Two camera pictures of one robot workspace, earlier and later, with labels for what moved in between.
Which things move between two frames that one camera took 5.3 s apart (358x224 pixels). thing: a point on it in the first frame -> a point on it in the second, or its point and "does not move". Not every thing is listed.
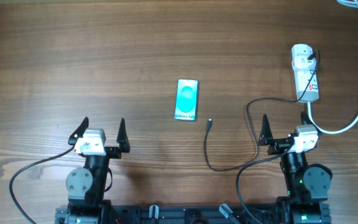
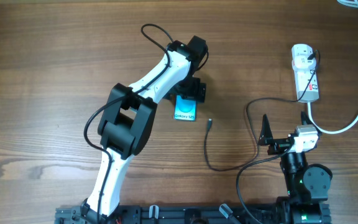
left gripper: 112,152 -> 197,91
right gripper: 278,145 does not move
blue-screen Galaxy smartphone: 186,101 does not move
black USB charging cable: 251,122 does not move
